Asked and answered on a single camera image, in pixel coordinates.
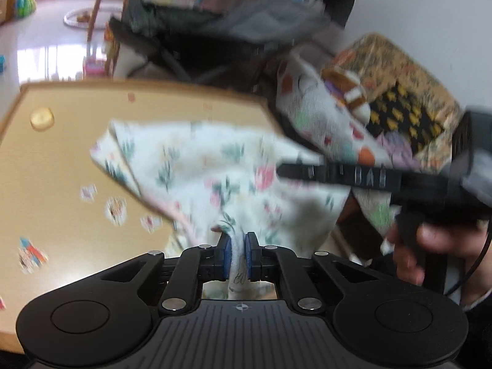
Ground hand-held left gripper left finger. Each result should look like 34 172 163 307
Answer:
101 234 233 312

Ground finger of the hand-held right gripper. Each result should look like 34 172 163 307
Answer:
277 162 404 193

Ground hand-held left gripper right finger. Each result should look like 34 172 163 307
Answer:
246 232 379 312

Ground floral baby garment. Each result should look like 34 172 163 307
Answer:
90 120 350 300

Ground person's right hand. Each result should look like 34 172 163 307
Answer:
386 221 490 285

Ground lilac cloth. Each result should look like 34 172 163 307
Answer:
379 131 418 172

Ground heart print fleece blanket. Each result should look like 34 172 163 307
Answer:
275 52 423 239

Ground black cloth with yellow trees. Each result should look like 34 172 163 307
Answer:
365 81 446 150

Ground brown white plush toy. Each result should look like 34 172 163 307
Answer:
321 68 371 124

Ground patterned cushion pile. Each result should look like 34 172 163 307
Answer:
332 33 464 162

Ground grey baby stroller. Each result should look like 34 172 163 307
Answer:
108 0 356 89

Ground pink toy drum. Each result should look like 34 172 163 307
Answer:
84 56 107 81

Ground dried fruit slice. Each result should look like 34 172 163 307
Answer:
30 108 54 130

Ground white hoop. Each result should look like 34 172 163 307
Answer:
63 6 124 30

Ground wooden ladder stool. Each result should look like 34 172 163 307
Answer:
86 0 143 77

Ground green toy bowling pins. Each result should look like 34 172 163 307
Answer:
14 0 38 18

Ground black cable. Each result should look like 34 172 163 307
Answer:
448 231 492 296

